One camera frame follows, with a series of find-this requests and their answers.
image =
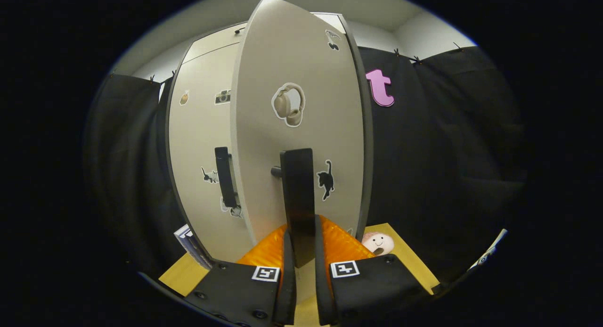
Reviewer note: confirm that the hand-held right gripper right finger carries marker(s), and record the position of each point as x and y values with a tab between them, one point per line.
322	289

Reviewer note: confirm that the white stand bar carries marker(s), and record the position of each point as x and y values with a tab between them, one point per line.
490	251

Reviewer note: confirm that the beige cabinet door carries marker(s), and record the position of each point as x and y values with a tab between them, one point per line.
264	129
198	138

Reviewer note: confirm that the beige double-door shoe cabinet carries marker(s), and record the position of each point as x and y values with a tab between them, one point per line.
209	43

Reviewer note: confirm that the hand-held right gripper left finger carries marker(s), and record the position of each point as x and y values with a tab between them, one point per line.
287	289

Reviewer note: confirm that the small white face toy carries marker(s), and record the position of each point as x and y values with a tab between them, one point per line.
379	242

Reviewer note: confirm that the black backdrop cloth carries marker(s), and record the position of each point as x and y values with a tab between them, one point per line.
447	152

